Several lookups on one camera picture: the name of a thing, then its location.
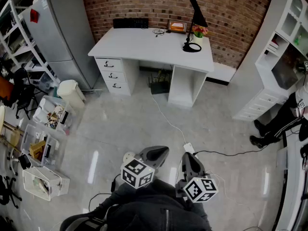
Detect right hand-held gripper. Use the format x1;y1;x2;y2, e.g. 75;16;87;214
175;152;218;203

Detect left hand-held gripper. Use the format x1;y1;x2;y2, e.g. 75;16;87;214
120;145;170;190

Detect black desk lamp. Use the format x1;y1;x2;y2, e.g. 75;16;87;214
182;0;208;53

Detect person's right forearm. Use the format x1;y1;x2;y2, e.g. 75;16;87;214
189;200;209;220

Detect person's left forearm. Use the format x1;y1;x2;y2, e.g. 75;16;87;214
93;184;138;213

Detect white desk with drawers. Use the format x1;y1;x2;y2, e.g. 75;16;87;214
88;27;215;108

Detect person's black jacket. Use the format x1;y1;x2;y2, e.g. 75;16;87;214
60;179;212;231

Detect white power strip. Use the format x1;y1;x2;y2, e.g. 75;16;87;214
183;142;199;158

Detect white perforated basket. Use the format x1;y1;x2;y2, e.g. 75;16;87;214
22;166;70;202

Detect black router with antennas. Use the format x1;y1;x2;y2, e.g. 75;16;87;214
148;72;172;95

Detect clear plastic bin wooden block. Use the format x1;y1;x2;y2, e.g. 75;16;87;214
20;123;61;169

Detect white trash bin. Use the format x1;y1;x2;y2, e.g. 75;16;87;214
57;79;86;109

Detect white low bench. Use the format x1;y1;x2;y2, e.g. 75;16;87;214
205;62;238;86

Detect white cabinet with glass doors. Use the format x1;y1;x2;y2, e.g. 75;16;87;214
232;0;308;122

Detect black office chair base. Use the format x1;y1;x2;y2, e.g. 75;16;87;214
0;176;23;209

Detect black folding chair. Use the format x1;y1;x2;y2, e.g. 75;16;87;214
13;67;48;120

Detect flowers in white pot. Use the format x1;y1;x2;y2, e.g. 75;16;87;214
191;25;209;45

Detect black keyboard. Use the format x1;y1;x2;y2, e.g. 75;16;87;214
113;18;149;29

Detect grey refrigerator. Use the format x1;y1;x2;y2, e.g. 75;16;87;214
21;0;102;91

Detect white metal shelving rack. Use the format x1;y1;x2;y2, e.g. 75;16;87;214
0;0;61;86

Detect long black floor cable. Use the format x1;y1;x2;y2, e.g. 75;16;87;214
192;145;268;157

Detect black looped floor cable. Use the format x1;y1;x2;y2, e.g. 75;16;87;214
88;174;121;213

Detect white floor cable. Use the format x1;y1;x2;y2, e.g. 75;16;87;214
150;92;191;146

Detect thin black coiled cable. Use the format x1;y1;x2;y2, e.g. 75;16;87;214
153;28;172;38

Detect orange tissue box wooden frame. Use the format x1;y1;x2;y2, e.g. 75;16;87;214
167;20;187;35

